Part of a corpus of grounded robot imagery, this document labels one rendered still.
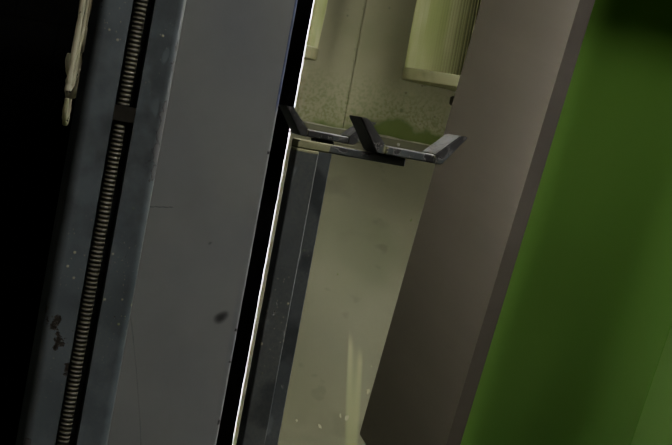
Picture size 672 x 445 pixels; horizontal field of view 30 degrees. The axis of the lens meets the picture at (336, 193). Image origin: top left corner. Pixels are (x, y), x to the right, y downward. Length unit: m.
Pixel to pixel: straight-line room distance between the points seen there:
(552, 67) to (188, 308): 0.78
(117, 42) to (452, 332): 1.33
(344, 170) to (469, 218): 1.28
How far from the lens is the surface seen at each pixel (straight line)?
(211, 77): 1.41
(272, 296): 0.85
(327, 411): 3.08
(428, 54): 3.17
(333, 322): 3.16
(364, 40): 3.43
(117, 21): 0.89
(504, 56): 2.12
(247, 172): 1.42
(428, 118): 3.49
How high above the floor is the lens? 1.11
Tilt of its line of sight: 3 degrees down
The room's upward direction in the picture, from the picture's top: 11 degrees clockwise
